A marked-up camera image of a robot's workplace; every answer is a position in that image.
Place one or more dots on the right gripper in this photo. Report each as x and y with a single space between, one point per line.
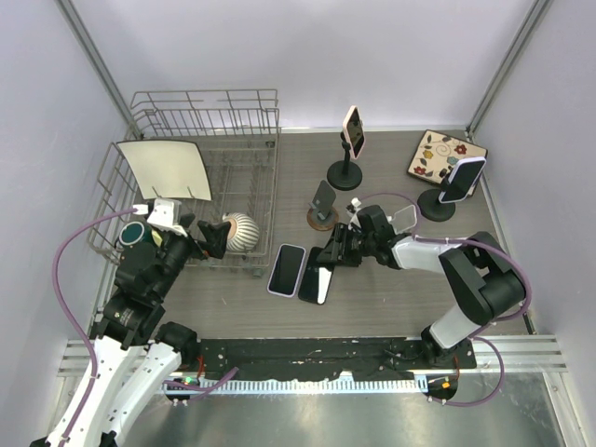
331 253

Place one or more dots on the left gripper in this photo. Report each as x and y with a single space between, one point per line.
216 237

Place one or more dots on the black case phone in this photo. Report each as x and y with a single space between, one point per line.
316 280

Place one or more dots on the lavender case phone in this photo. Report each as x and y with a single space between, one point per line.
286 272

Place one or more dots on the black round phone stand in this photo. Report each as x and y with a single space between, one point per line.
429 202

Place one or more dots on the grey wire dish rack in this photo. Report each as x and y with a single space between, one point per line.
237 132

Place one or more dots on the purple case phone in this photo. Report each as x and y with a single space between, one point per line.
465 174

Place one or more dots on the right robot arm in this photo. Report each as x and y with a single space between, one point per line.
486 283

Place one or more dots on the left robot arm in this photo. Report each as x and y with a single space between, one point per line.
133 353

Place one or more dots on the wooden base phone stand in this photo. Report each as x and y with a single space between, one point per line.
322 215

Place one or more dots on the black tall phone stand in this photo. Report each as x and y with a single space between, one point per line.
344 175

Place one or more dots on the white folding phone stand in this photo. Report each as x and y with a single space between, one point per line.
404 220

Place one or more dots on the pink case phone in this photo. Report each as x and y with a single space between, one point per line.
353 131

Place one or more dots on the striped round mug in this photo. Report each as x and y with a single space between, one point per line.
244 232

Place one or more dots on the yellow faceted cup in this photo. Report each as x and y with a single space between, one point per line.
157 238

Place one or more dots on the white square plate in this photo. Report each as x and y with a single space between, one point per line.
167 168

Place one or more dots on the dark green mug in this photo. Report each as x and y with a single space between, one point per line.
135 233

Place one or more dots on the floral square coaster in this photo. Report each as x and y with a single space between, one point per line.
437 154

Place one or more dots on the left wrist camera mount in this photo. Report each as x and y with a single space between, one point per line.
164 214

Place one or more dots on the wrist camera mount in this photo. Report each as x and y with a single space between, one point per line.
164 214
353 207

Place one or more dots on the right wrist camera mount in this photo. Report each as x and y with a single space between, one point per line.
353 207

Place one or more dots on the black mounting base plate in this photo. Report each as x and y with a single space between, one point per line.
317 359

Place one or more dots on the white cable duct strip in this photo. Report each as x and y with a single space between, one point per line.
345 384

